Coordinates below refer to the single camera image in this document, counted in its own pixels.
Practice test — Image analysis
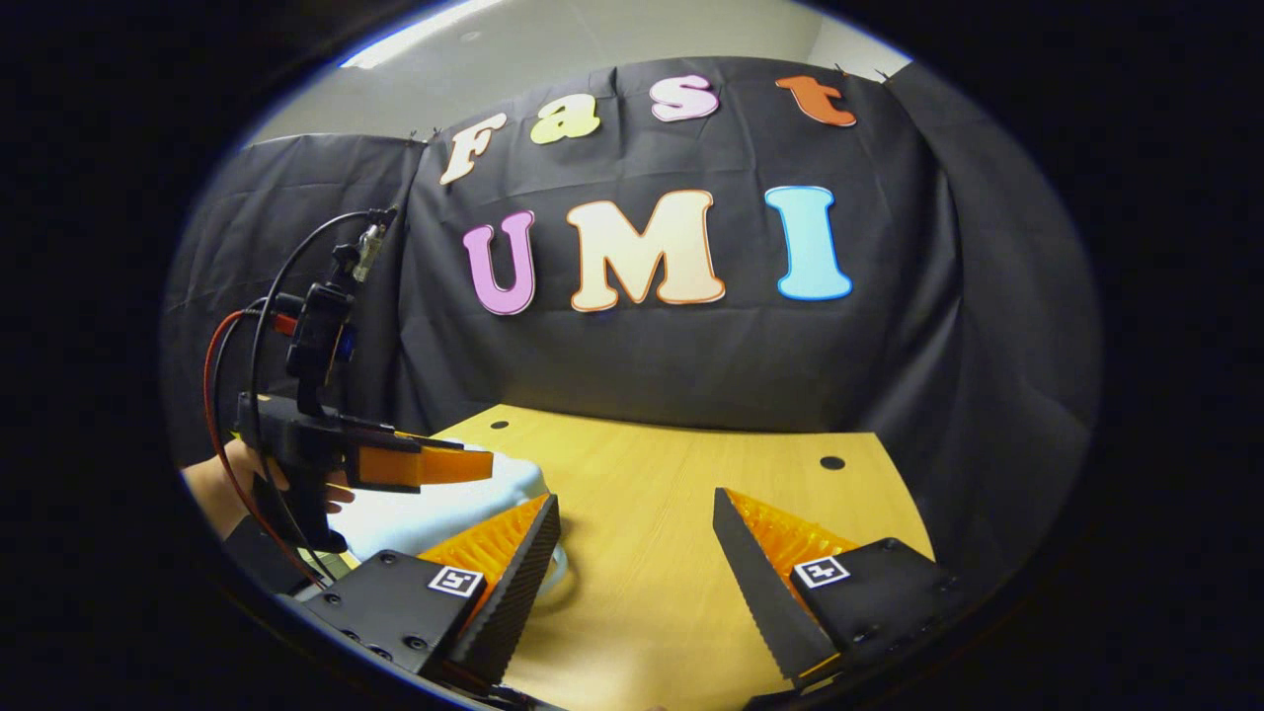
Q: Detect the long ceiling light panel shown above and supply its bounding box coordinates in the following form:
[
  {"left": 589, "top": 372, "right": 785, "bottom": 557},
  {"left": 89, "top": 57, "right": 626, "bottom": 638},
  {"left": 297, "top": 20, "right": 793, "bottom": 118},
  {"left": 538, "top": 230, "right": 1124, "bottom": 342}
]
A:
[{"left": 339, "top": 0, "right": 507, "bottom": 70}]

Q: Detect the black cable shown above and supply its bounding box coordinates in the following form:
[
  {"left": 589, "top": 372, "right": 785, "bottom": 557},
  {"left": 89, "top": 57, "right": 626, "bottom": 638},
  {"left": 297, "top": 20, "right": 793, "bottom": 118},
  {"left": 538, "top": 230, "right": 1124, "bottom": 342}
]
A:
[{"left": 245, "top": 207, "right": 398, "bottom": 465}]

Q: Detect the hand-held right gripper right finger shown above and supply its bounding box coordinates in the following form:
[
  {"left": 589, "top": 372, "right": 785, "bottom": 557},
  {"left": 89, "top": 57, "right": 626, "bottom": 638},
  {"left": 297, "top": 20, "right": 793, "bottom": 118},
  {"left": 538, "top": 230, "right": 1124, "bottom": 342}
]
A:
[{"left": 712, "top": 486, "right": 965, "bottom": 692}]

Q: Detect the black backdrop cloth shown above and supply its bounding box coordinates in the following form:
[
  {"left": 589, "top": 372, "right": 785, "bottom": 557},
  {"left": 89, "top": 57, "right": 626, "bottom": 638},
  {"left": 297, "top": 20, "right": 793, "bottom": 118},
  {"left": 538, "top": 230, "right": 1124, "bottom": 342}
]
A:
[{"left": 163, "top": 57, "right": 1102, "bottom": 584}]

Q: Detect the light blue small suitcase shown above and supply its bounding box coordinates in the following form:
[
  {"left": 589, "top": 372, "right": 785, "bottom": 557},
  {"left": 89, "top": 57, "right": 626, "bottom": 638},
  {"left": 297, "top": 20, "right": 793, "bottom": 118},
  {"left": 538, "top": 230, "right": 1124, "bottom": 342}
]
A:
[{"left": 316, "top": 449, "right": 572, "bottom": 598}]

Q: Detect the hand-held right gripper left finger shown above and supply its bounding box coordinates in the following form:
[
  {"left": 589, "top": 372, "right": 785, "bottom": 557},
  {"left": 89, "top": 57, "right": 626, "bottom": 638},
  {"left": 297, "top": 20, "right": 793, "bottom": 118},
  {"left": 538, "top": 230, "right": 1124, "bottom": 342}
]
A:
[{"left": 300, "top": 493, "right": 563, "bottom": 687}]

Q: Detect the red cable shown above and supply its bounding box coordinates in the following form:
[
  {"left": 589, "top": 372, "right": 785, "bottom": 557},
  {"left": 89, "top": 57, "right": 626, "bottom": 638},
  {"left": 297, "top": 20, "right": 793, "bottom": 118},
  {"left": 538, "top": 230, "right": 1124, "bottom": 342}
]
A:
[{"left": 202, "top": 309, "right": 332, "bottom": 592}]

